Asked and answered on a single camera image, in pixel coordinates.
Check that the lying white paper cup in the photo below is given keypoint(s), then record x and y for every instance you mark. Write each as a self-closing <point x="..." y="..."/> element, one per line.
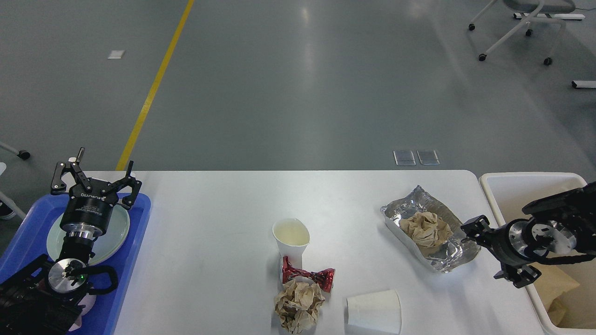
<point x="378" y="311"/>

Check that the white furniture foot right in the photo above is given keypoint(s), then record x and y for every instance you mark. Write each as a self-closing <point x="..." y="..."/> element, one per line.
<point x="584" y="84"/>

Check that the white floor marker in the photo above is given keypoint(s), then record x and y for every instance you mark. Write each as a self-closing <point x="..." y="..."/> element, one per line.
<point x="116" y="54"/>

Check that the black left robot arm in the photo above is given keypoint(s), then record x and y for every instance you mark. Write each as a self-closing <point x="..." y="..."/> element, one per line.
<point x="44" y="297"/>

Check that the right floor socket plate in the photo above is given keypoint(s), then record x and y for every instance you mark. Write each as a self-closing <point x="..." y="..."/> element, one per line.
<point x="428" y="157"/>

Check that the chair leg with caster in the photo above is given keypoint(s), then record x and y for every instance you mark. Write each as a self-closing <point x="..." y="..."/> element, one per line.
<point x="22" y="154"/>

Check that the aluminium foil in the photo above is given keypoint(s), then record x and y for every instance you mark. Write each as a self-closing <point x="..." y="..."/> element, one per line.
<point x="444" y="258"/>

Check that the brown paper bag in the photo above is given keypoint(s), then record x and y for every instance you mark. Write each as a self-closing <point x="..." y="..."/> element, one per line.
<point x="558" y="288"/>

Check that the upright white paper cup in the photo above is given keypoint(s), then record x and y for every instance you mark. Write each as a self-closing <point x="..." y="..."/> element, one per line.
<point x="292" y="238"/>

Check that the left floor socket plate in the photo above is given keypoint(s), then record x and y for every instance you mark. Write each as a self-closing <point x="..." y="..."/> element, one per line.
<point x="404" y="158"/>

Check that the pink mug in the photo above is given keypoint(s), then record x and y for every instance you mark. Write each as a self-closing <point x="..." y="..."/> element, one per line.
<point x="86" y="305"/>

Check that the floor socket plate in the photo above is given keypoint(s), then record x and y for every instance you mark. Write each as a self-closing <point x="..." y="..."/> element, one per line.
<point x="404" y="158"/>
<point x="428" y="157"/>

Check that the white plastic bin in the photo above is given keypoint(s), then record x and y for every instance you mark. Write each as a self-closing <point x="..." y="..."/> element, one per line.
<point x="507" y="194"/>

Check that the white office chair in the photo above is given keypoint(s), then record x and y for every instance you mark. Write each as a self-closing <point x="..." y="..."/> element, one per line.
<point x="533" y="7"/>

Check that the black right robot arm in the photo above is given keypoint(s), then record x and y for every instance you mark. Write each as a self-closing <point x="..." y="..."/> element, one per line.
<point x="560" y="231"/>

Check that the brown paper napkin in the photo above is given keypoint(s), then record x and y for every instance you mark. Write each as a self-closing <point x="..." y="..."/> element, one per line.
<point x="426" y="229"/>

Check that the blue plastic tray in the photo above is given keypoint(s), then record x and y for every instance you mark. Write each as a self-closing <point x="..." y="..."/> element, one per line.
<point x="30" y="242"/>

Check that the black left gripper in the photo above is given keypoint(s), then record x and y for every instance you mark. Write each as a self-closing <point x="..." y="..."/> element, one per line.
<point x="91" y="211"/>

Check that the mint green plate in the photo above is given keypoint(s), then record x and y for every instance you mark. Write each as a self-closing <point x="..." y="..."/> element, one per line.
<point x="56" y="234"/>

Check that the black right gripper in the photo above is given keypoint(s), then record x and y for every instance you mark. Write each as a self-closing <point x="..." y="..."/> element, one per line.
<point x="508" y="246"/>

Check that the red foil candy wrapper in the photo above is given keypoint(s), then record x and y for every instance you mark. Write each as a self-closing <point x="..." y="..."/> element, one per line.
<point x="324" y="278"/>

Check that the white table leg base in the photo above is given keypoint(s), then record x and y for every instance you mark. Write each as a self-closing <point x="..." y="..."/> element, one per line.
<point x="561" y="16"/>

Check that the crumpled brown paper ball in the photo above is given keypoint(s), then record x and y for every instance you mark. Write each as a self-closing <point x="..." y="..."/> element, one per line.
<point x="298" y="305"/>

